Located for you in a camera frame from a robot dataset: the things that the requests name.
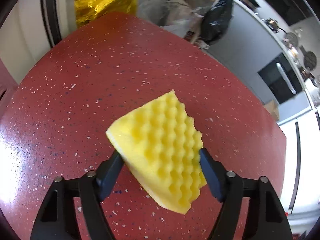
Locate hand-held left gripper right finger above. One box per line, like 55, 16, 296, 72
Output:
199, 147, 293, 240

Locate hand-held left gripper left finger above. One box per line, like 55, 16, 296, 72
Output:
30, 149, 124, 240

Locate yellow egg-crate foam sponge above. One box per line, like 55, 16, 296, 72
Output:
105, 89, 208, 215

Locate cardboard box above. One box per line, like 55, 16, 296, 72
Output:
263, 99, 280, 121

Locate white refrigerator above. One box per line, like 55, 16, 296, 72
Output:
277, 97, 320, 237

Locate black built-in oven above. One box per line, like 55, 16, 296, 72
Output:
257, 53, 303, 105

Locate grey lower cabinets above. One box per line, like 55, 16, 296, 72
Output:
207, 0, 286, 103

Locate round dark baking pan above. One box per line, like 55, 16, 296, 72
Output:
303, 51, 318, 71

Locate black garbage bag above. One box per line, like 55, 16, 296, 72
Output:
201, 0, 233, 46

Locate white plastic bag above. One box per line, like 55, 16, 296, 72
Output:
138, 0, 201, 38

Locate gold foil bag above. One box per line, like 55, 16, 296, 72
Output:
74, 0, 146, 28

